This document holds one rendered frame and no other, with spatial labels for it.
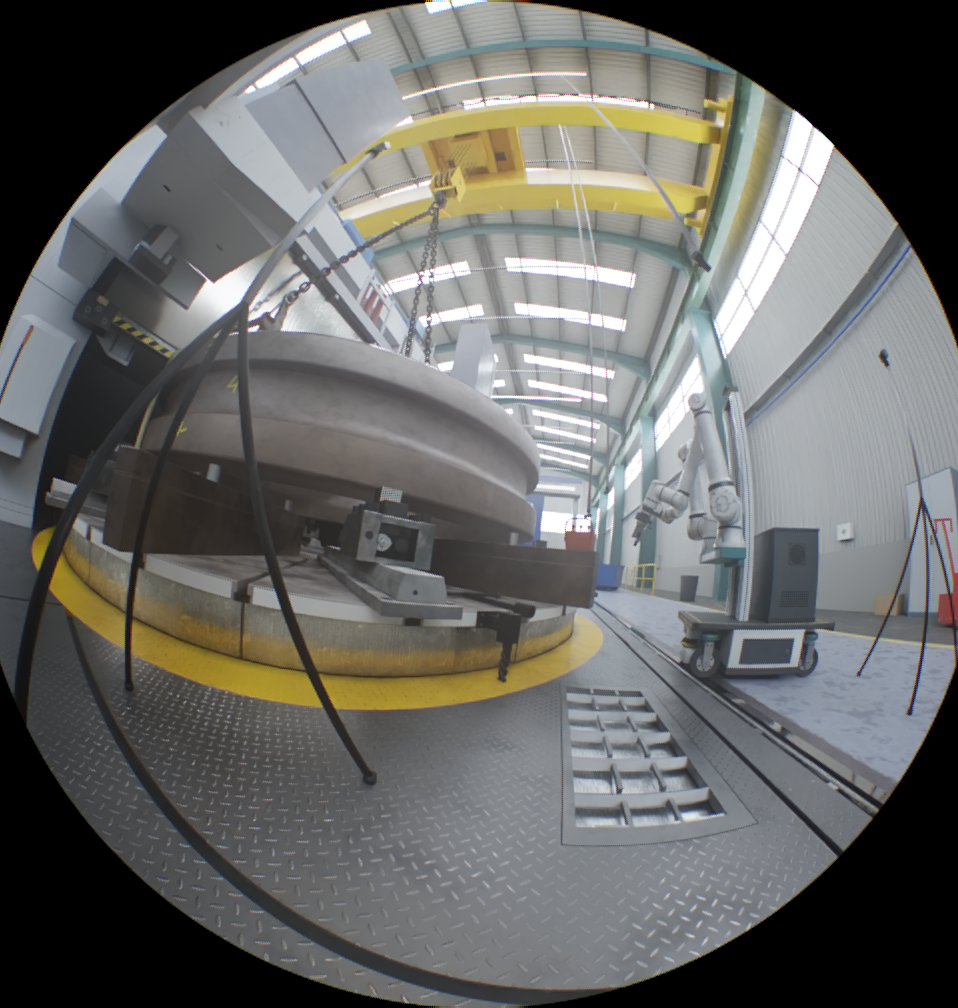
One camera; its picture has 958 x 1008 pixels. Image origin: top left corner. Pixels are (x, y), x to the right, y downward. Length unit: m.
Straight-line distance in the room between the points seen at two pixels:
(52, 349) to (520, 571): 3.99
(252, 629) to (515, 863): 1.11
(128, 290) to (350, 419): 2.78
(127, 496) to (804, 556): 3.06
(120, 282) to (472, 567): 4.17
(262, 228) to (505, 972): 2.89
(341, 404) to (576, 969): 2.33
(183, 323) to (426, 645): 3.65
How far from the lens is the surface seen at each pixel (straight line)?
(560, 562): 2.18
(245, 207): 2.46
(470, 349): 7.96
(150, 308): 3.81
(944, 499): 6.21
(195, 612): 1.43
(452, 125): 11.46
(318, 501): 6.35
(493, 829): 0.73
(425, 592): 1.15
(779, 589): 2.03
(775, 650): 1.99
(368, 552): 1.40
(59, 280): 3.82
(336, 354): 2.11
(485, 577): 2.42
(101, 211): 3.02
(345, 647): 1.31
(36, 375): 3.17
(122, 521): 1.40
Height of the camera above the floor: 0.53
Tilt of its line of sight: 10 degrees up
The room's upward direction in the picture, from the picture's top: 8 degrees clockwise
